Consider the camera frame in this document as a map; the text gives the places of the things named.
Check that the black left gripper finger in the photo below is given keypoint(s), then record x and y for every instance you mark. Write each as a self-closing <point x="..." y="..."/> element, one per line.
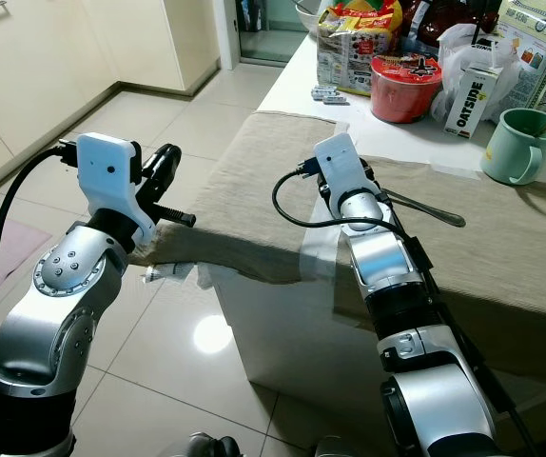
<point x="170" y="176"/>
<point x="157" y="164"/>

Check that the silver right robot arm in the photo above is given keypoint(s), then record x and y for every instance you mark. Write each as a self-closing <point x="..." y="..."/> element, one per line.
<point x="406" y="314"/>

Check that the beige woven cloth mat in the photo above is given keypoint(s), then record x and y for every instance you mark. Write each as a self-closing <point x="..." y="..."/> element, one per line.
<point x="501" y="248"/>
<point x="254" y="171"/>

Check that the red instant noodle cup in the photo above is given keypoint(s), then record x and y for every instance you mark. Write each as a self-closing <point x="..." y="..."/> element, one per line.
<point x="406" y="90"/>

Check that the instant noodle multipack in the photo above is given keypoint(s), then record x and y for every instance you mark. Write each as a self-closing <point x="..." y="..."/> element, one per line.
<point x="354" y="48"/>

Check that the short clear tape strip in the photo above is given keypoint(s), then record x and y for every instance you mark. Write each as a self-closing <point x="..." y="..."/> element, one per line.
<point x="454" y="169"/>

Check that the glass sliding door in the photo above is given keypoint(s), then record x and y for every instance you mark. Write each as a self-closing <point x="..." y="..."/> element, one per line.
<point x="263" y="29"/>

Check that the cream kitchen cabinets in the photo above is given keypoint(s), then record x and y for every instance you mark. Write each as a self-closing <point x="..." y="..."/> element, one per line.
<point x="45" y="48"/>

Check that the white Oatside carton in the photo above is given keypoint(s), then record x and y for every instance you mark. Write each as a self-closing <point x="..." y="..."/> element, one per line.
<point x="473" y="100"/>

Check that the clear white plastic bag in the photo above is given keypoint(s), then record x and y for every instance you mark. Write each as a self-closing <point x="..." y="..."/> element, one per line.
<point x="454" y="48"/>

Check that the mint green mug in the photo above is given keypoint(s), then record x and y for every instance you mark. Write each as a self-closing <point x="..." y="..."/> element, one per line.
<point x="516" y="152"/>

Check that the dark red snack bag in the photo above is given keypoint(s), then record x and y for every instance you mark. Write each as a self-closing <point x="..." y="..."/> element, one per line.
<point x="444" y="14"/>

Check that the grey robot left foot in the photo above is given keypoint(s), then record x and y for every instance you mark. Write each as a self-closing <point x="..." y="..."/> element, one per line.
<point x="211" y="446"/>

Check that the grey robot foot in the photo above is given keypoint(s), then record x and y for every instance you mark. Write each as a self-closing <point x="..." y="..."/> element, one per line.
<point x="211" y="446"/>
<point x="338" y="447"/>

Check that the grey robot right foot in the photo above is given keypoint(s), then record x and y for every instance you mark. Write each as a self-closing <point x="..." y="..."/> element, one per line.
<point x="338" y="447"/>

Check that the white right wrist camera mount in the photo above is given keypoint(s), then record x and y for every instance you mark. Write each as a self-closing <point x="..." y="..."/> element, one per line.
<point x="342" y="171"/>

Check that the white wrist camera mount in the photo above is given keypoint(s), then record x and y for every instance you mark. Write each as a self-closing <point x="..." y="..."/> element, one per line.
<point x="111" y="186"/>
<point x="342" y="171"/>

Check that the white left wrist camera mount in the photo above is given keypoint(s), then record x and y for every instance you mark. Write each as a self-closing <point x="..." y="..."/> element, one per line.
<point x="111" y="186"/>

